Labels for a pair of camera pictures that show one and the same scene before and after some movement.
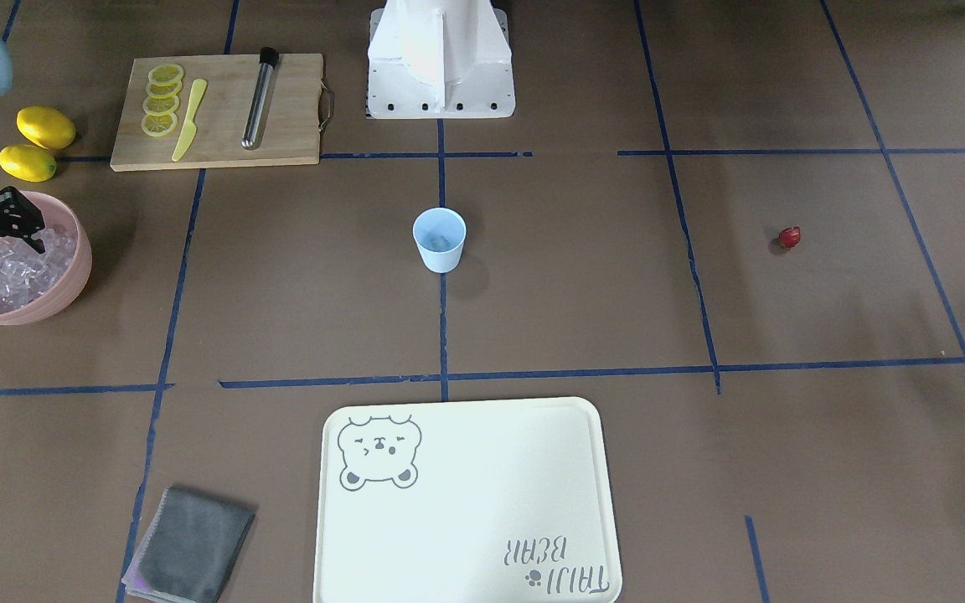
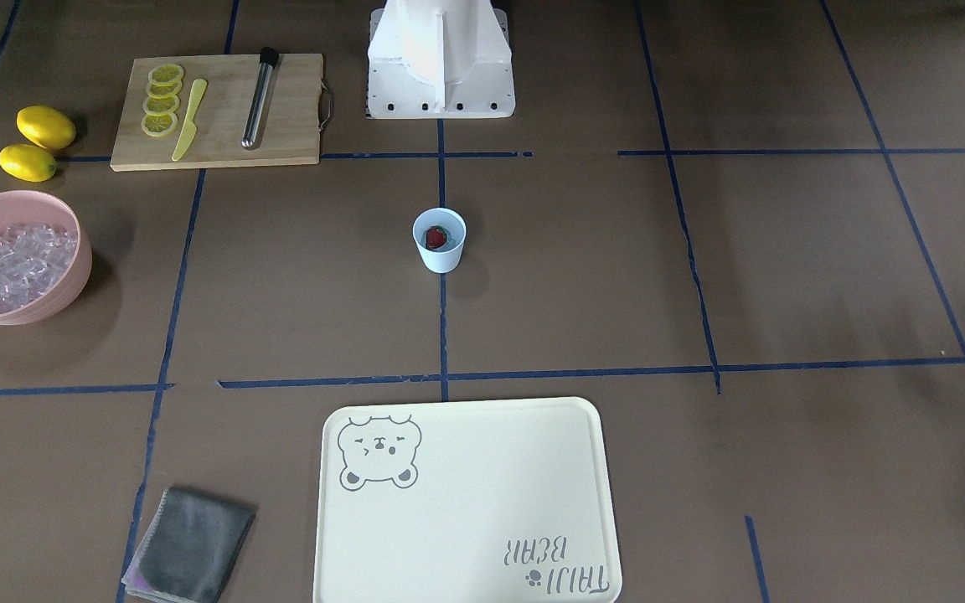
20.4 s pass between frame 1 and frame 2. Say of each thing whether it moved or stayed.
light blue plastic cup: stayed
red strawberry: moved
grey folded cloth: stayed
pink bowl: stayed
